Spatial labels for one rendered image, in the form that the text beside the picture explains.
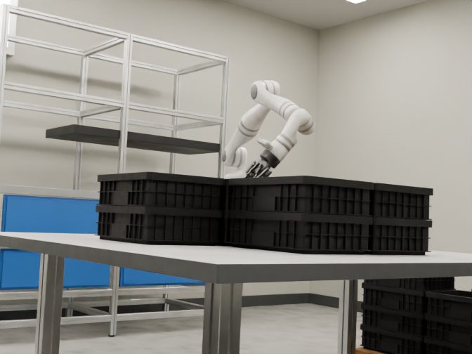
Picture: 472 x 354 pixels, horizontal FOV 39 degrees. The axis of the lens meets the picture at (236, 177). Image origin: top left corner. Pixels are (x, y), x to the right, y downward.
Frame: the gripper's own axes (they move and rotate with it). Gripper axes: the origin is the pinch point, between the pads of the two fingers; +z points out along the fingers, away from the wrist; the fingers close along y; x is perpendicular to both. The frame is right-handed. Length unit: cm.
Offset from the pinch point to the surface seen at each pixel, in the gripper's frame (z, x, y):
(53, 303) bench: 73, 29, -14
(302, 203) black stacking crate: -3, 6, -51
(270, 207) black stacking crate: 3.2, 6.8, -38.8
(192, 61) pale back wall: -71, -43, 344
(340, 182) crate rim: -16, 0, -48
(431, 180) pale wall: -129, -235, 232
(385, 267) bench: -2, -3, -87
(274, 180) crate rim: -3.7, 12.0, -38.2
